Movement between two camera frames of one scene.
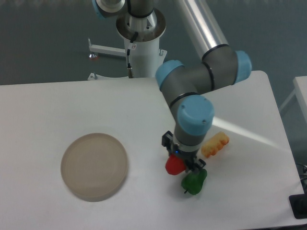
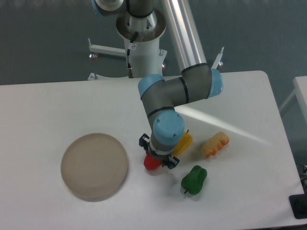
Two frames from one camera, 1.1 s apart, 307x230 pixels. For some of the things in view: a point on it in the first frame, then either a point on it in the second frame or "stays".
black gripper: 187,156 to 163,153
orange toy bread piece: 216,143 stays
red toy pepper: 174,165 to 151,163
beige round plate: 94,166 stays
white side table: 300,85 stays
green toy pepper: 193,182 stays
